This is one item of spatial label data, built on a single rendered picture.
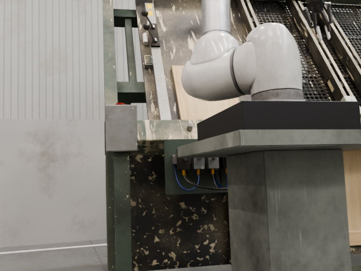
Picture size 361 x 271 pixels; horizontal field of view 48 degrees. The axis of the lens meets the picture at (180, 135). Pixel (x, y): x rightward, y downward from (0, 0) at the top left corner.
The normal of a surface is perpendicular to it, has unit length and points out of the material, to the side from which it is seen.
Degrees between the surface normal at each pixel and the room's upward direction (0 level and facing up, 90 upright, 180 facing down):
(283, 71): 91
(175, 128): 56
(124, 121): 90
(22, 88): 90
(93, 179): 90
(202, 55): 81
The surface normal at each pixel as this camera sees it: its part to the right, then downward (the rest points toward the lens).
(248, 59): -0.62, -0.11
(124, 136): 0.18, -0.11
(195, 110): 0.13, -0.64
